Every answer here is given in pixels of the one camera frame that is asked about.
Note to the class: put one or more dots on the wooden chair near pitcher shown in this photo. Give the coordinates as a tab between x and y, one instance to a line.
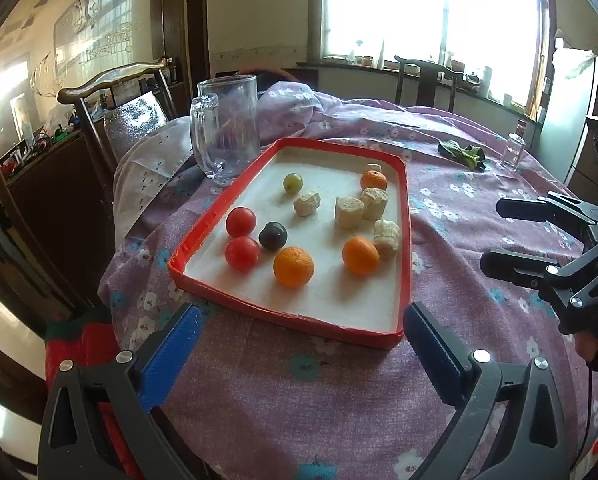
121	105

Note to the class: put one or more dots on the orange tangerine tray left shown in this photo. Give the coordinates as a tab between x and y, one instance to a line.
293	267

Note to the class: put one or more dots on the red rimmed white tray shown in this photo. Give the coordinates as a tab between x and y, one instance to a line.
335	304

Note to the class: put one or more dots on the dark wooden chair far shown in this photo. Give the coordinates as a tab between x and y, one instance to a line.
428	79

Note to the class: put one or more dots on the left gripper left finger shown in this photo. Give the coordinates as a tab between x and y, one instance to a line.
90	409

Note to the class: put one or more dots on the small glass bottle red cap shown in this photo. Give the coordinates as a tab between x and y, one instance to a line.
514	147

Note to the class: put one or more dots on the dark purple plum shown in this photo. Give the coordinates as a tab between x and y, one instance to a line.
273	236

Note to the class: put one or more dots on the small red tomato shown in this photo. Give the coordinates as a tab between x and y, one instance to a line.
240	221

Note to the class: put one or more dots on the person's right hand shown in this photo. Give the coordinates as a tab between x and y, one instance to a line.
586	346

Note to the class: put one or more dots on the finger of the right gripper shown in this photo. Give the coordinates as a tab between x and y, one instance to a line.
573	216
539	273

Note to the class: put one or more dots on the orange tangerine tray right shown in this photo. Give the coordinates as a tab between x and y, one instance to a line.
360	256

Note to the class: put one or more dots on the large red tomato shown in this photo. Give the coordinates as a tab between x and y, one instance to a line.
242	254

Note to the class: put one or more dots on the clear plastic pitcher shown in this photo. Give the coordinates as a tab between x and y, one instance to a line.
225	138

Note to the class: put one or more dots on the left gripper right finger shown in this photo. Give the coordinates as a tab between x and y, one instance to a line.
530	442

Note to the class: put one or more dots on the green leafy vegetable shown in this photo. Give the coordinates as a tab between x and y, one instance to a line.
471	157

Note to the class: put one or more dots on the round backed wooden chair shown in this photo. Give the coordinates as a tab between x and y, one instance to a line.
267	75

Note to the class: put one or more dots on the purple floral tablecloth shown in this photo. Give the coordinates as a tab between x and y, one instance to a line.
257	400

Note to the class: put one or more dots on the green grape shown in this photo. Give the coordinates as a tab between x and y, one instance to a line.
293	183

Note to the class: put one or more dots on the orange tangerine tray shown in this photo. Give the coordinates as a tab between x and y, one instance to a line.
293	267
360	256

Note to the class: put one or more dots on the silver refrigerator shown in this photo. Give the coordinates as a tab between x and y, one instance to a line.
572	95

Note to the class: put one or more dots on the red cloth under table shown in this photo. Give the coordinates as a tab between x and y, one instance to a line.
89	340

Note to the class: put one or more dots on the orange tangerine from table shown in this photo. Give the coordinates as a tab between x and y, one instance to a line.
374	179

